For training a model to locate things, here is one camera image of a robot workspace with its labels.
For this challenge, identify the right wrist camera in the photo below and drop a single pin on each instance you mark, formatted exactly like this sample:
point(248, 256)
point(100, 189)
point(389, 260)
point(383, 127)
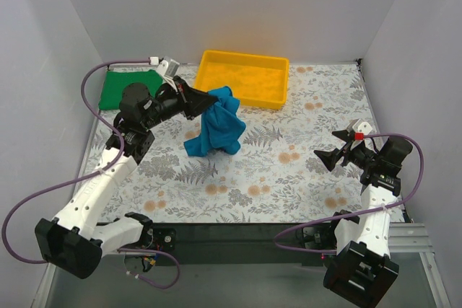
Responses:
point(360, 126)

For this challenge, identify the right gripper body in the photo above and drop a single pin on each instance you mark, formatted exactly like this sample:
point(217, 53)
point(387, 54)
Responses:
point(346, 153)

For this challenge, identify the yellow plastic tray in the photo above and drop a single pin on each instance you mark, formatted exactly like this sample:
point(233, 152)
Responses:
point(257, 81)

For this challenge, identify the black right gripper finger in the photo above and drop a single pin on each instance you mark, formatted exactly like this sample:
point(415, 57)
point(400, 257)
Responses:
point(343, 135)
point(329, 158)

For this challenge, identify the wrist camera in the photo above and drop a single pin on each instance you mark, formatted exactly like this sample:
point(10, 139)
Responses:
point(167, 68)
point(360, 126)

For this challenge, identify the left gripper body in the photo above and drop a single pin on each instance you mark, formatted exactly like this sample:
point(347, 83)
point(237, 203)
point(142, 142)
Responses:
point(184, 97)

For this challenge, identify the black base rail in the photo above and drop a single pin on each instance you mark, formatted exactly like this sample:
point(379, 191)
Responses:
point(242, 244)

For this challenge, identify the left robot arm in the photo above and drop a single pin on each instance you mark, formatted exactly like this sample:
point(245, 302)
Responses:
point(73, 240)

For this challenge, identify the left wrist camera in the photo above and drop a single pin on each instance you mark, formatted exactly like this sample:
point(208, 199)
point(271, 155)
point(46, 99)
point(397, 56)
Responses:
point(167, 68)

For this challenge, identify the aluminium frame rail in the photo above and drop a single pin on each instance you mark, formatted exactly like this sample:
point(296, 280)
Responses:
point(420, 283)

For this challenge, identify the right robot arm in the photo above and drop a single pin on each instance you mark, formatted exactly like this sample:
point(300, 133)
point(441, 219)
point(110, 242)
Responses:
point(362, 270)

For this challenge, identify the blue t shirt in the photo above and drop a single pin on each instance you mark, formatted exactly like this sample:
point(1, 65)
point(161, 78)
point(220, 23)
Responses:
point(221, 128)

